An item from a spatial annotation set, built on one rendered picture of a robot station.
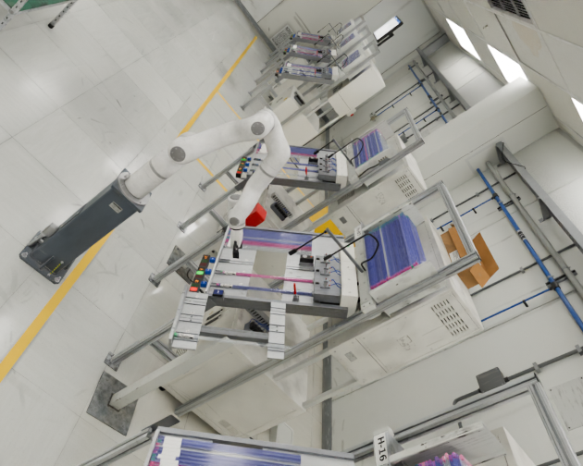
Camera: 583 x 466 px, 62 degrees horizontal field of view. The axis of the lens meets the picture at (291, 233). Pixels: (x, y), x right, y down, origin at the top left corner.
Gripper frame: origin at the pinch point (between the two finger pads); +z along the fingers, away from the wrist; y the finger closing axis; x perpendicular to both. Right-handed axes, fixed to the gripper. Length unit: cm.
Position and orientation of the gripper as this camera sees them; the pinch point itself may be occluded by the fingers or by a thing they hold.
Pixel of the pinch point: (237, 251)
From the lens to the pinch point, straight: 249.3
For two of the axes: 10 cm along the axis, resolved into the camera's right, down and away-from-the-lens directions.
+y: -0.8, 5.2, -8.5
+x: 10.0, 0.8, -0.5
